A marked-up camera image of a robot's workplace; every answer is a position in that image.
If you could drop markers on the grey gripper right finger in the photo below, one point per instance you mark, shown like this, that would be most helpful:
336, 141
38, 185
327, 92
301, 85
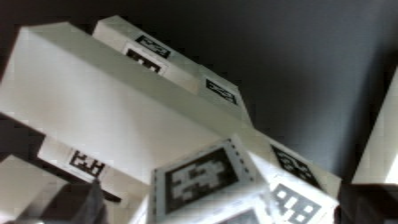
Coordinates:
368, 204

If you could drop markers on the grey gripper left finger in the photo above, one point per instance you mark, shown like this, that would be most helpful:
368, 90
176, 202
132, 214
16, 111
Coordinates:
75, 207

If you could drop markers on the white tagged leg cube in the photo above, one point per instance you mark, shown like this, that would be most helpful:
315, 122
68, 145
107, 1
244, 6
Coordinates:
237, 183

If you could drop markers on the white chair back part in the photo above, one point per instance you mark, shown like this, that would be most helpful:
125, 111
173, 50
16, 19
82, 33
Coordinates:
118, 116

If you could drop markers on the white chair leg with tag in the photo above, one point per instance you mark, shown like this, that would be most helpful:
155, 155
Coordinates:
219, 91

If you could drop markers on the white chair leg block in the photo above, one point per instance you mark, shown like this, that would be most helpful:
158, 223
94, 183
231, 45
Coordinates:
148, 52

